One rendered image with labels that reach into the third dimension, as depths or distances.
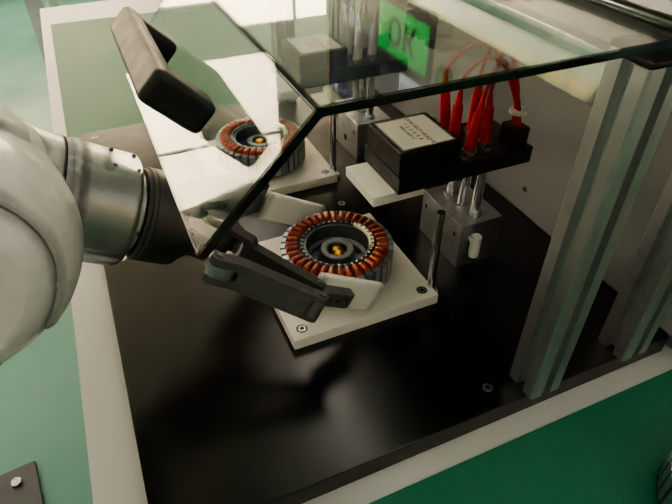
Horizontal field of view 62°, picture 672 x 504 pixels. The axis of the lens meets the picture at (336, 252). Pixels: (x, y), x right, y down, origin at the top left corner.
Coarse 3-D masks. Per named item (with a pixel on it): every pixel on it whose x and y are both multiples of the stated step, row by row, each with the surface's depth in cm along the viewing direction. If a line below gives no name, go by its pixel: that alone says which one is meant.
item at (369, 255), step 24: (312, 216) 58; (336, 216) 58; (360, 216) 58; (288, 240) 55; (312, 240) 57; (336, 240) 57; (360, 240) 57; (384, 240) 55; (312, 264) 52; (336, 264) 55; (360, 264) 52; (384, 264) 53
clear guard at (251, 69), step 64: (192, 0) 35; (256, 0) 33; (320, 0) 33; (384, 0) 33; (448, 0) 33; (512, 0) 33; (576, 0) 33; (192, 64) 32; (256, 64) 26; (320, 64) 25; (384, 64) 25; (448, 64) 25; (512, 64) 25; (576, 64) 26; (256, 128) 24; (192, 192) 26; (256, 192) 23
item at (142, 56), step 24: (120, 24) 31; (144, 24) 31; (120, 48) 30; (144, 48) 27; (168, 48) 33; (144, 72) 26; (168, 72) 25; (144, 96) 25; (168, 96) 26; (192, 96) 26; (192, 120) 27
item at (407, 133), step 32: (384, 128) 51; (416, 128) 51; (384, 160) 51; (416, 160) 49; (448, 160) 50; (480, 160) 52; (512, 160) 53; (384, 192) 50; (416, 192) 51; (448, 192) 60; (480, 192) 55
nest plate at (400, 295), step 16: (272, 240) 61; (400, 256) 59; (400, 272) 57; (416, 272) 57; (384, 288) 55; (400, 288) 55; (416, 288) 55; (432, 288) 55; (384, 304) 53; (400, 304) 53; (416, 304) 54; (288, 320) 52; (304, 320) 52; (320, 320) 52; (336, 320) 52; (352, 320) 52; (368, 320) 52; (288, 336) 51; (304, 336) 50; (320, 336) 51
